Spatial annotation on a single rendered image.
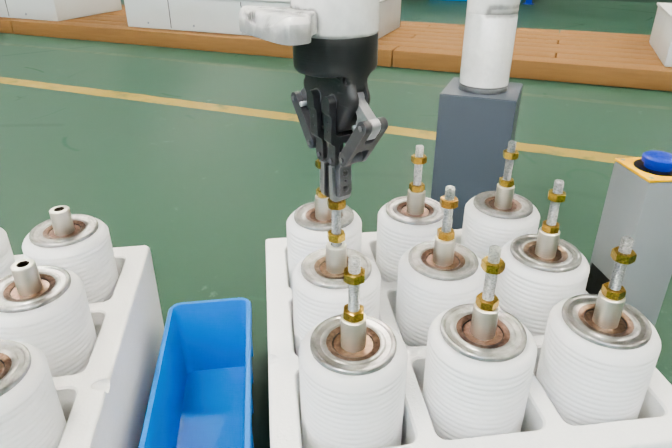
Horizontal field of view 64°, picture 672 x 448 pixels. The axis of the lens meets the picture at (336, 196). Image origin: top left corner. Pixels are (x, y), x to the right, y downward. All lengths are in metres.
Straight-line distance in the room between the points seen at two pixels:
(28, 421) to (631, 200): 0.67
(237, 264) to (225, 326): 0.29
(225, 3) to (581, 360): 2.69
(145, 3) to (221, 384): 2.72
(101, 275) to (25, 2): 3.32
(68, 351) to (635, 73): 2.27
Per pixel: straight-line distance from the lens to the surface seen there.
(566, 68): 2.49
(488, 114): 1.05
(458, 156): 1.08
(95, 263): 0.71
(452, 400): 0.52
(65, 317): 0.61
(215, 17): 3.06
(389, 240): 0.69
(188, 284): 1.03
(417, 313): 0.60
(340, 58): 0.46
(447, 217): 0.58
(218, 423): 0.77
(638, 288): 0.81
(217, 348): 0.82
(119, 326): 0.66
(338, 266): 0.57
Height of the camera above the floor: 0.58
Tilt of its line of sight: 26 degrees down
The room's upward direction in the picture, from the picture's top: straight up
